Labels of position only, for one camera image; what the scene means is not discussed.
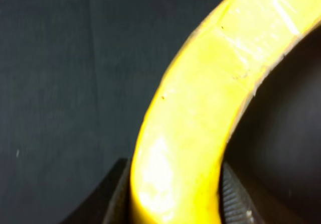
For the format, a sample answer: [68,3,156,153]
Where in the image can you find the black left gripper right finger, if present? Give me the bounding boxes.
[219,160,310,223]

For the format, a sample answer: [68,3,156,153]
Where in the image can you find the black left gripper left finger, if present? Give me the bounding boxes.
[61,158,131,224]

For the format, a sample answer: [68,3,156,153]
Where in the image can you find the yellow banana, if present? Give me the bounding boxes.
[130,0,320,223]

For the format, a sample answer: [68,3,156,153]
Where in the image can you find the black tablecloth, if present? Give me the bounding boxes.
[1,0,320,223]

